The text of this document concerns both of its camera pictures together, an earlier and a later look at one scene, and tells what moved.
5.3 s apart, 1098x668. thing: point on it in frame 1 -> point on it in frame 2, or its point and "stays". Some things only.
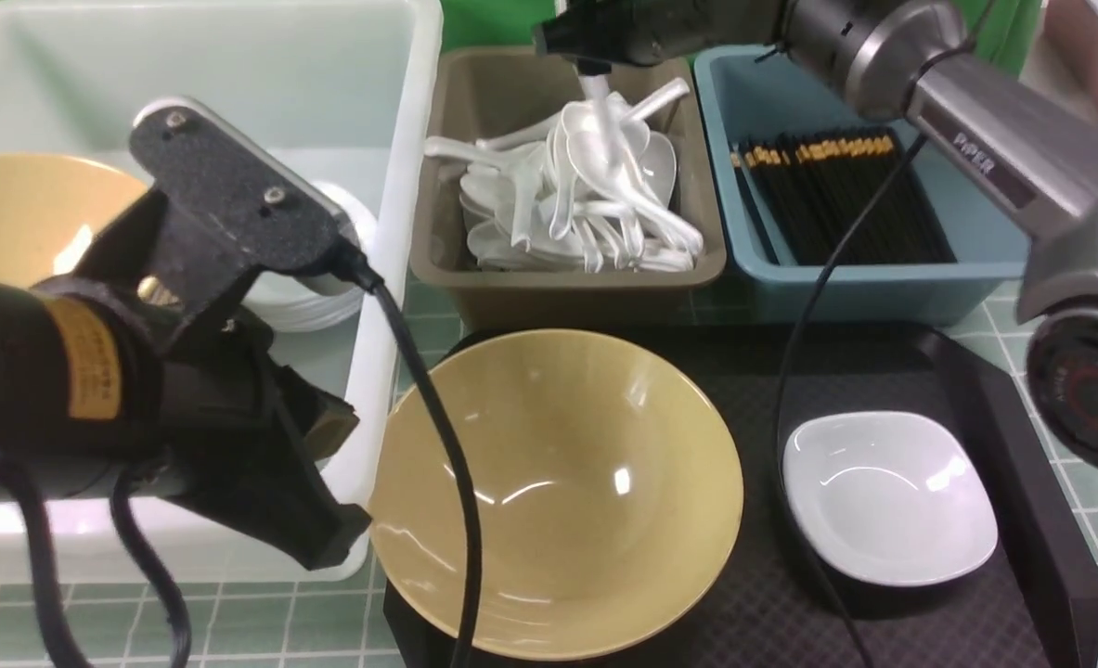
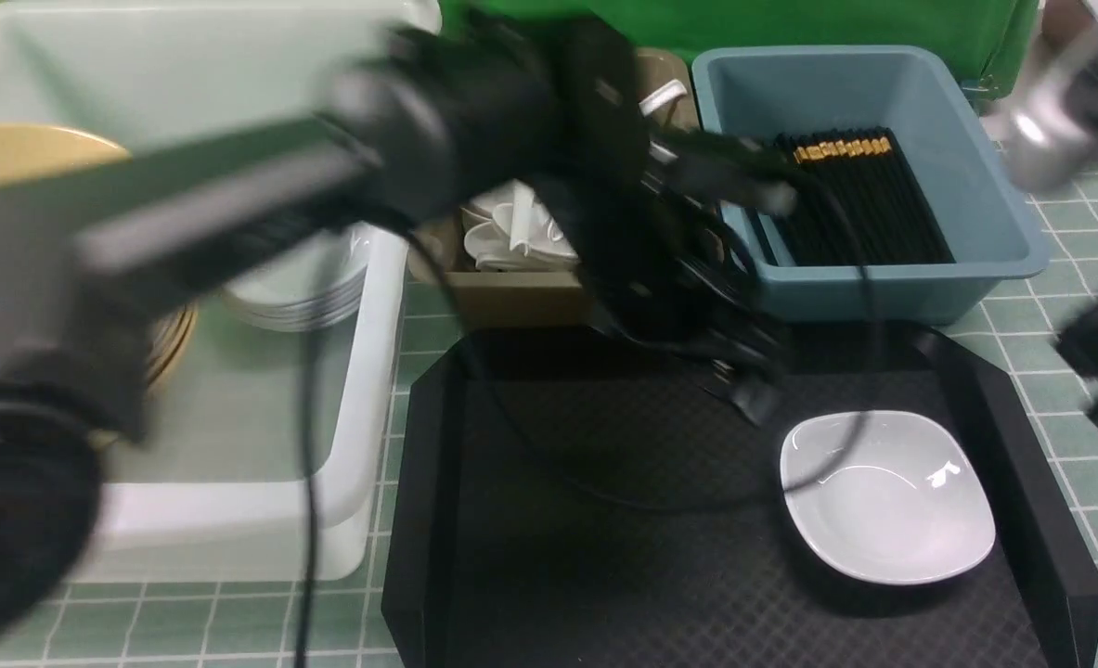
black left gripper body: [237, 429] -> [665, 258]
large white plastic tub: [345, 92] stays
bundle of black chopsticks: [810, 195] stays
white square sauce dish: [892, 497] stays
